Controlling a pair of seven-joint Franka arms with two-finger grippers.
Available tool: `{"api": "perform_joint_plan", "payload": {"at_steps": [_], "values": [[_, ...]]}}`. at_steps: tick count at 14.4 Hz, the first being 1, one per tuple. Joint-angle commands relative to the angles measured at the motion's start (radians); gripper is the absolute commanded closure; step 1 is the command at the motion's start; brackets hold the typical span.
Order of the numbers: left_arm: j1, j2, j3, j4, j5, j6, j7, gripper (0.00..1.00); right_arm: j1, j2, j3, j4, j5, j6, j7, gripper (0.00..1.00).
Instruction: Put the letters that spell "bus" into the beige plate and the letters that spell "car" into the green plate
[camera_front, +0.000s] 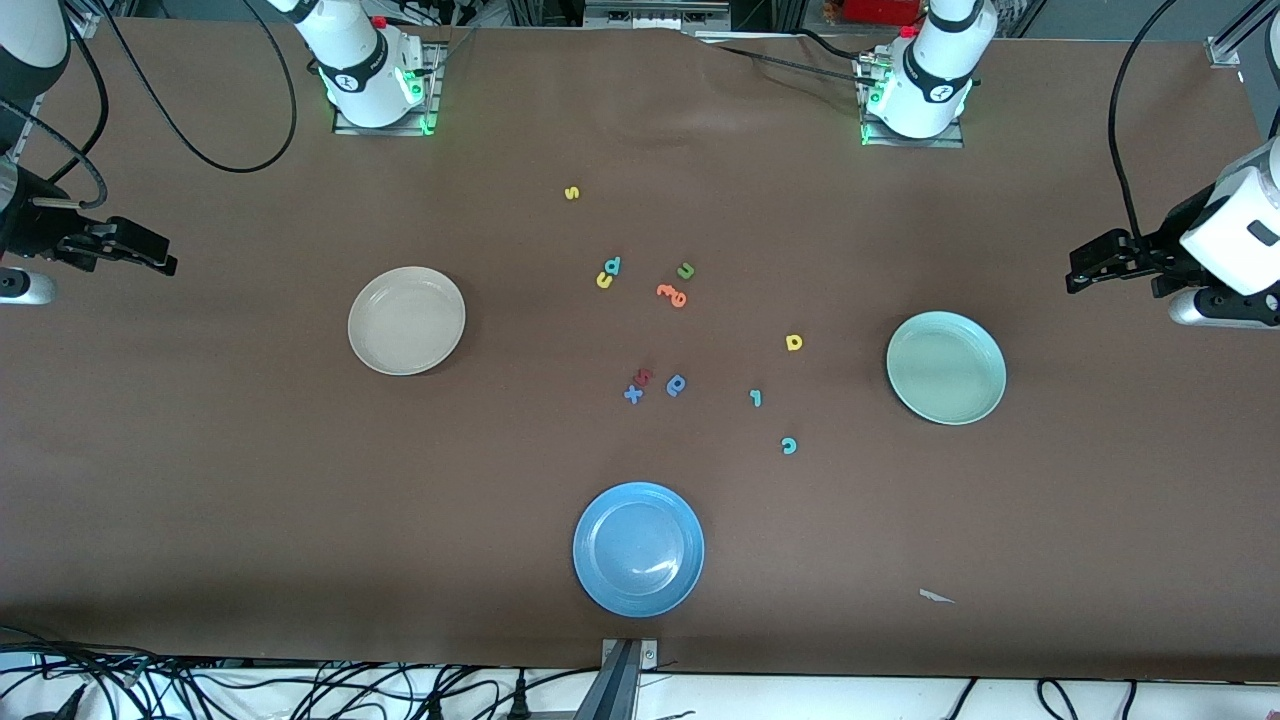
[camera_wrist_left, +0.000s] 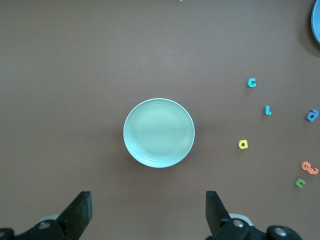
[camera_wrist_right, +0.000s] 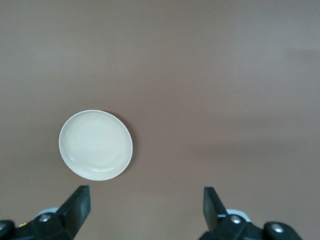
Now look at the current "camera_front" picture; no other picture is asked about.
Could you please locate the orange foam letter e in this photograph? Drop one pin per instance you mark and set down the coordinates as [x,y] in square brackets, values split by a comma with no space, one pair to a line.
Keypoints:
[676,298]

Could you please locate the grey power strip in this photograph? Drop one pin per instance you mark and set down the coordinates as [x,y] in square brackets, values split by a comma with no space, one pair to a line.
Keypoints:
[655,17]

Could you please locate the red box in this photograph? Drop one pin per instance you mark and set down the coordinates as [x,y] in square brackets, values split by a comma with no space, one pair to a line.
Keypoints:
[880,10]

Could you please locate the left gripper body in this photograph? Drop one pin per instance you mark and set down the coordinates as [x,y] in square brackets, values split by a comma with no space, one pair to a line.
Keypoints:
[1176,236]

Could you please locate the blue plate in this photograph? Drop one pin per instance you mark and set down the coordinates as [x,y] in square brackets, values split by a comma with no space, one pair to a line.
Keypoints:
[638,550]

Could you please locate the blue foam letter a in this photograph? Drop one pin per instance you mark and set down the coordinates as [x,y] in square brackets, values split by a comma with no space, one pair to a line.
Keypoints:
[675,387]

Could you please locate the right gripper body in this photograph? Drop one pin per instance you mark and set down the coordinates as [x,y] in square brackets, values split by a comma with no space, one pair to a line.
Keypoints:
[24,228]

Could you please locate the light green plate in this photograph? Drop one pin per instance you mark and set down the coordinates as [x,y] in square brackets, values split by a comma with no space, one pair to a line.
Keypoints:
[945,370]

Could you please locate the white paper scrap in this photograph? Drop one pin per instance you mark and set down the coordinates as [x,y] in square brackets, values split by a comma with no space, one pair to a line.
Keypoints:
[933,596]

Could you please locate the aluminium frame corner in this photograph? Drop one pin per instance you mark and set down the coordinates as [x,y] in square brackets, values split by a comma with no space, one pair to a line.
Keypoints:
[85,22]
[1222,48]

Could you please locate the aluminium profile bar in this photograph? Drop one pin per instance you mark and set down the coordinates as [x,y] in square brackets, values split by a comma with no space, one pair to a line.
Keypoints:
[620,690]

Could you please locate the beige brown plate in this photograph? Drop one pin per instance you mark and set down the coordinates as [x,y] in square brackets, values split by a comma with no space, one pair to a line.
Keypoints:
[405,325]

